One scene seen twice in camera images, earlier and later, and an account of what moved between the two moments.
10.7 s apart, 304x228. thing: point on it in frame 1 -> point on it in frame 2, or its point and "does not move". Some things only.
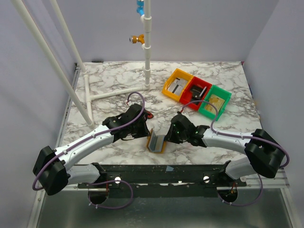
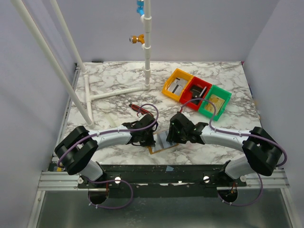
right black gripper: (171, 135) does not move
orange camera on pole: (134, 39) does not move
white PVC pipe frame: (147, 21) does not move
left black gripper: (141, 128) -> (147, 138)
